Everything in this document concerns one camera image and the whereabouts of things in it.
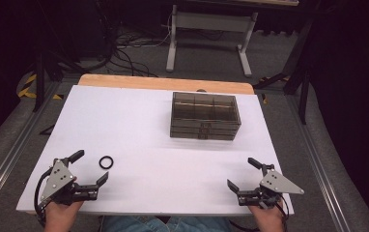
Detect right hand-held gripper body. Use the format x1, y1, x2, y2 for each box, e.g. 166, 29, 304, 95
237, 163, 305, 211

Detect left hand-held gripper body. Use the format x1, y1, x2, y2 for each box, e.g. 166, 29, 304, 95
39, 158, 100, 206

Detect black rubber ring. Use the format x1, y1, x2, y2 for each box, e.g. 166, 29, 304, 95
99, 155, 114, 170

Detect clear brown drawer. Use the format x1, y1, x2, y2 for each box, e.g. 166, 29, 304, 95
169, 131, 238, 142

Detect clear brown drawer organizer box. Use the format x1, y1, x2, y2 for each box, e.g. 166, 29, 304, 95
169, 91, 242, 142

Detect person's right hand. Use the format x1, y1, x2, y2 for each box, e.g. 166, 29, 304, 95
248, 200, 287, 232

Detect person's left hand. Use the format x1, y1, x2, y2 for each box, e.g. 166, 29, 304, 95
43, 199, 84, 232

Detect person's blue jeans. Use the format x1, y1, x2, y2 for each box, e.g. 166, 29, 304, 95
99, 215, 235, 232

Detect white board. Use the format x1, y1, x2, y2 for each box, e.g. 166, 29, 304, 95
15, 84, 296, 217

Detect black metal stand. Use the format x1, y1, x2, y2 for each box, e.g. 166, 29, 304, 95
253, 18, 317, 125
32, 47, 89, 113

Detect yellow black floor tape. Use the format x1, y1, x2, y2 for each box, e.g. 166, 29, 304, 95
17, 73, 65, 101

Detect wooden table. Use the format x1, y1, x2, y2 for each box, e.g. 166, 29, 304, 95
77, 73, 255, 96

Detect light wooden desk top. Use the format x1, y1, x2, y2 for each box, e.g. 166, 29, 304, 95
185, 0, 300, 8

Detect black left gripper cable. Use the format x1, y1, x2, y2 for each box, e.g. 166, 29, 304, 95
33, 166, 54, 226

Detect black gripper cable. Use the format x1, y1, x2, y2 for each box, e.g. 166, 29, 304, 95
33, 166, 54, 226
229, 199, 291, 232

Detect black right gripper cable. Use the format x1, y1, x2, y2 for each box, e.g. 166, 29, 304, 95
229, 199, 291, 232

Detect grey metal floor rail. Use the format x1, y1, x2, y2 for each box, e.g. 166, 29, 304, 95
0, 80, 63, 221
285, 95, 353, 232

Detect bundle of black floor cables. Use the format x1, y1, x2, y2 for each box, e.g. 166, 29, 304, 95
103, 15, 174, 78

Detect white metal desk frame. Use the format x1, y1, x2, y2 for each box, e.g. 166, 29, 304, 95
165, 3, 259, 78

